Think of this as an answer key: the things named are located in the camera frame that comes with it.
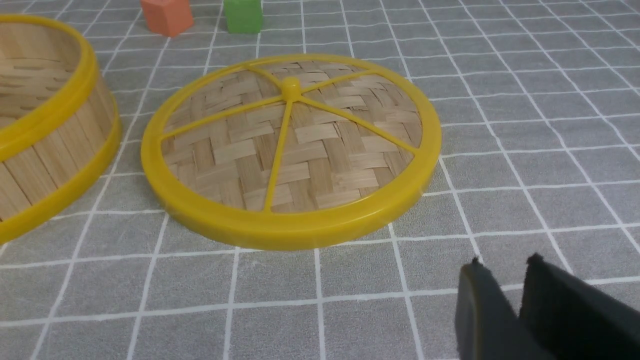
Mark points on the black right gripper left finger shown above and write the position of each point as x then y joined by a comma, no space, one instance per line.
486,326

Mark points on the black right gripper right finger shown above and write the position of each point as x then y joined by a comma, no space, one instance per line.
573,320

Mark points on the woven bamboo lid yellow rim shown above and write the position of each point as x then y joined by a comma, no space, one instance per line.
291,152

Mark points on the bamboo steamer basket yellow rims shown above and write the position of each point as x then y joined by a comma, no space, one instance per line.
60,125

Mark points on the grey grid tablecloth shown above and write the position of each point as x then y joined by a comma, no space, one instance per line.
539,106

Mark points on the green cube block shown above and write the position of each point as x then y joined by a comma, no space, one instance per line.
243,16

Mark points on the orange cube block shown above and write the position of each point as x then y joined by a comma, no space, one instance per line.
169,18

